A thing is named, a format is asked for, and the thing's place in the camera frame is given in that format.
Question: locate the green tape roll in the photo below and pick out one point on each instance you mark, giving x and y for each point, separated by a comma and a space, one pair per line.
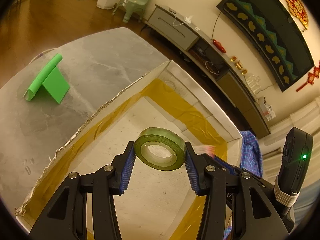
160, 149

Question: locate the wall tv with cover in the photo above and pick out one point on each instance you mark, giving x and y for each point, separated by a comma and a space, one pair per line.
272, 30

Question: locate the grey tv cabinet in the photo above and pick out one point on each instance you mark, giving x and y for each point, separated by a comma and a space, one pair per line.
199, 48

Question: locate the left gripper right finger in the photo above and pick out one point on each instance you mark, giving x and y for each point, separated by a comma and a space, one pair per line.
207, 180

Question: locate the green child chair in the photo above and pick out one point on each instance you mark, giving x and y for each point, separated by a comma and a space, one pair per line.
132, 7

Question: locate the blue plaid shirt cloth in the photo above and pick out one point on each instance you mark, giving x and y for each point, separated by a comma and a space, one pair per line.
251, 157

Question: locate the black tracker camera box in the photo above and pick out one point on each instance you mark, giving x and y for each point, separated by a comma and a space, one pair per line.
294, 166

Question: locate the clear glass set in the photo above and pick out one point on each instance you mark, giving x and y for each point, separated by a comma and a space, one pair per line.
253, 82

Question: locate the red chinese knot right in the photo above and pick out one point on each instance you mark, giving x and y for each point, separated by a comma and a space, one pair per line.
311, 78

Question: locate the red white card box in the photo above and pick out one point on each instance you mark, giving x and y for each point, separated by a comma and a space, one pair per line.
205, 149

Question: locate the green phone stand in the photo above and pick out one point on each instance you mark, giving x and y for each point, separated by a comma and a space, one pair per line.
51, 79

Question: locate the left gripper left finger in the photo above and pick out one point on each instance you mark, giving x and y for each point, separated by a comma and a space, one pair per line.
64, 216

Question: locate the red dish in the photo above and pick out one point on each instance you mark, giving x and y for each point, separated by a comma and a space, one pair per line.
219, 46

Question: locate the white foam box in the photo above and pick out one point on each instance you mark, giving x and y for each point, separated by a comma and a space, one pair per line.
159, 112

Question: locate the white standing air conditioner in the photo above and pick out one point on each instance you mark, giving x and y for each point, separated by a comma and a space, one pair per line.
306, 119

